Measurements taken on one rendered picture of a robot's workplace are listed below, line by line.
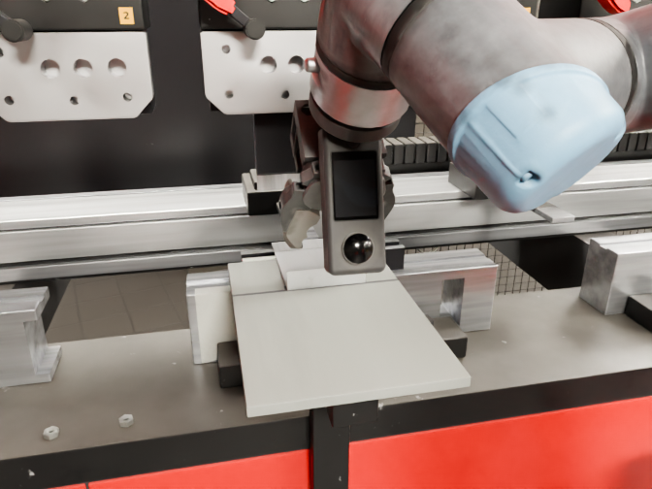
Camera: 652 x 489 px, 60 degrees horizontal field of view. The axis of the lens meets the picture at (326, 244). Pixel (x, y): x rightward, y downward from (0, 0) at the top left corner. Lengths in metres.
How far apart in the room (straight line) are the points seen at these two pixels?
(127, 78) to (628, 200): 0.91
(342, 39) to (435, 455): 0.50
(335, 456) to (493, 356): 0.24
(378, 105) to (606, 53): 0.14
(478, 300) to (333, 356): 0.32
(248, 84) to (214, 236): 0.38
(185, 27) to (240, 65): 0.55
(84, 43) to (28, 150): 0.63
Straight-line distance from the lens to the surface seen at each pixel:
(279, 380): 0.46
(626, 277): 0.88
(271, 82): 0.59
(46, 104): 0.60
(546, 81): 0.28
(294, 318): 0.54
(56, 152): 1.18
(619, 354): 0.80
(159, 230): 0.91
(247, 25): 0.54
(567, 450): 0.80
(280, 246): 0.69
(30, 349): 0.72
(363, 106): 0.38
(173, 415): 0.64
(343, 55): 0.36
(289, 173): 0.64
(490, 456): 0.75
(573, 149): 0.28
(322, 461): 0.64
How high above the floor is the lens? 1.27
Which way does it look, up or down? 23 degrees down
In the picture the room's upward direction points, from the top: straight up
